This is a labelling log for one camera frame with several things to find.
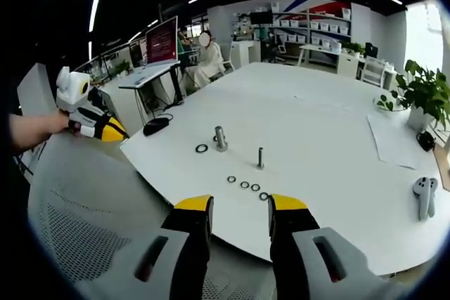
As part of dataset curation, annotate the white mesh office chair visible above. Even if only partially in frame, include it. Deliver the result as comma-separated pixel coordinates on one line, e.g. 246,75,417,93
27,133,274,300

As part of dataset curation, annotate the shelf with white bins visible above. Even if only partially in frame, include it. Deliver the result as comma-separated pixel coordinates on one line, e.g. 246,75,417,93
268,2,353,66

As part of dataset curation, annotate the black computer mouse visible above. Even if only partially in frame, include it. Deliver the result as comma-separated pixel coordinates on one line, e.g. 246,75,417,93
142,117,169,136

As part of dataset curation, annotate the computer monitor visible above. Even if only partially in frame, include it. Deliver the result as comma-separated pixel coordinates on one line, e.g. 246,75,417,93
144,15,179,67

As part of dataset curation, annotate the white slatted chair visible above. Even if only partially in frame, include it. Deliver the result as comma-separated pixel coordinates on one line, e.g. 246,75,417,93
359,55,388,87

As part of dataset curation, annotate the small black device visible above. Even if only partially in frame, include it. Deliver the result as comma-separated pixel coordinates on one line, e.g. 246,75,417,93
416,130,437,154

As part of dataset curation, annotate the grey handheld controller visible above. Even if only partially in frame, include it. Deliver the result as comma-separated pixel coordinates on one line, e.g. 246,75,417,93
412,176,440,222

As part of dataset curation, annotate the white side table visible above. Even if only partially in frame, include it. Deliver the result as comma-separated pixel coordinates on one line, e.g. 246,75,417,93
297,43,344,67

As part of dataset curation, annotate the white standing desk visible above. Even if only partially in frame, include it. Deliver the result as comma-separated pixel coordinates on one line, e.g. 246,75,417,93
117,60,185,126

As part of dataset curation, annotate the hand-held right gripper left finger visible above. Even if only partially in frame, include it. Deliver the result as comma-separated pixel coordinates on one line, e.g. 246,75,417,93
75,194,215,300

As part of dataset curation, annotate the white panel board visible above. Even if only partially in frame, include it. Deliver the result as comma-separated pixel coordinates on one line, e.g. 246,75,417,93
16,62,58,119

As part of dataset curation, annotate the black screen on stand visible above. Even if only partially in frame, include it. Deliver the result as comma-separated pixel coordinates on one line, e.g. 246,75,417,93
249,11,274,26

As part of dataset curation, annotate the white paper sheet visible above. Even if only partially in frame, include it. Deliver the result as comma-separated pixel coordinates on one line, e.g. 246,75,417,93
366,112,428,171

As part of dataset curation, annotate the large threaded metal stud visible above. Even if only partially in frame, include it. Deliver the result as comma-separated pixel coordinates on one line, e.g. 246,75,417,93
213,125,230,153

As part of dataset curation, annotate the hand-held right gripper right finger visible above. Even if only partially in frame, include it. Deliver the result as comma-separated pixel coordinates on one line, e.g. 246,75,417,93
266,193,399,300

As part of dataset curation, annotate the green plant in white pot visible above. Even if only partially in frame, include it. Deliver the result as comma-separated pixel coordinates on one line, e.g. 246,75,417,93
392,58,450,133

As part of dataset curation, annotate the white cabinet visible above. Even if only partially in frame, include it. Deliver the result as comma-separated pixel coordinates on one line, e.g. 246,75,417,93
229,39,263,70

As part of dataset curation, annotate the small plant in white dish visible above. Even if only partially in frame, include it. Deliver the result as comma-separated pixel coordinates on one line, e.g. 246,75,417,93
372,91,406,113

